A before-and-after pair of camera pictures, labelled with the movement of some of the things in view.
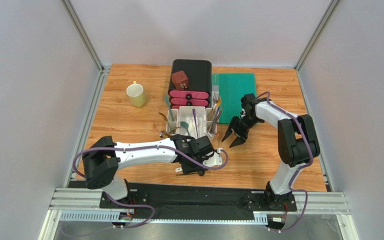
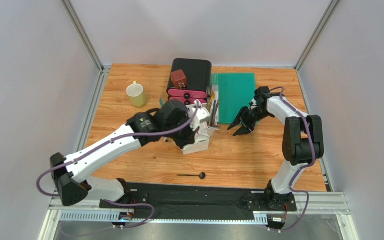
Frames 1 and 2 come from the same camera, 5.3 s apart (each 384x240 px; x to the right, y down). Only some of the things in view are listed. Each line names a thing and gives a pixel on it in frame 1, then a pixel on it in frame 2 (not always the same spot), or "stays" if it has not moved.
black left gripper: [187, 170] -> [192, 129]
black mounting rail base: [153, 201] stays
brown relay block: [180, 80] stays
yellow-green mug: [136, 92] stays
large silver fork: [215, 99] -> [208, 93]
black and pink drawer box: [198, 93] stays
